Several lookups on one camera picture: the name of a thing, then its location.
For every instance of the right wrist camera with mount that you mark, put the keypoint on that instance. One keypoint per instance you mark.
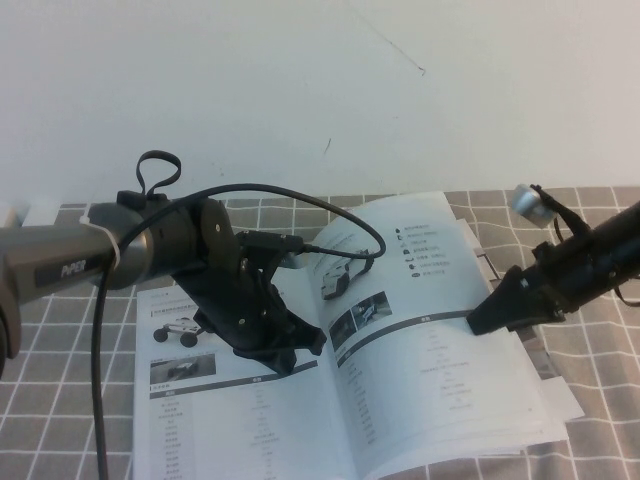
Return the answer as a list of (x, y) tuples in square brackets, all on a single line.
[(527, 202)]

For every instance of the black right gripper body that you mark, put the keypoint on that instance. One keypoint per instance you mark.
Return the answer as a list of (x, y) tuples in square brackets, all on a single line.
[(555, 285)]

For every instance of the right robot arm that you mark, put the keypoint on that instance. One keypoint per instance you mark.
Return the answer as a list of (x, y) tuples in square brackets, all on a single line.
[(615, 245)]

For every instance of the grey white checked tablecloth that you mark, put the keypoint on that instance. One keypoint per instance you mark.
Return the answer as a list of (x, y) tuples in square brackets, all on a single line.
[(50, 400)]

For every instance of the colour printed brochure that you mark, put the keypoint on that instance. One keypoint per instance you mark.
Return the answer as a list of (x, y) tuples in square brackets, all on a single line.
[(560, 395)]

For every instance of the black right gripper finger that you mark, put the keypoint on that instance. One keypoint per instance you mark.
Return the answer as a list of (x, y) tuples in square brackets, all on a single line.
[(502, 297), (500, 320)]

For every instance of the white product catalogue book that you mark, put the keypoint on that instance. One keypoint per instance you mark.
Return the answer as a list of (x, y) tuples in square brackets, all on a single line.
[(425, 375)]

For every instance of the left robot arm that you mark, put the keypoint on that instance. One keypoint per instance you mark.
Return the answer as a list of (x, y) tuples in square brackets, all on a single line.
[(65, 260)]

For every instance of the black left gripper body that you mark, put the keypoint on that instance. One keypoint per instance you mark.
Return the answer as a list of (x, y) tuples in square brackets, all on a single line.
[(240, 315)]

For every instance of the beige white box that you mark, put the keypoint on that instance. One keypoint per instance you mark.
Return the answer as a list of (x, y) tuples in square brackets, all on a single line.
[(10, 215)]

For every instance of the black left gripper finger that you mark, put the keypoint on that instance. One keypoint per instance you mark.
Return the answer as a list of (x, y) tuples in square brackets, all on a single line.
[(310, 337), (282, 360)]

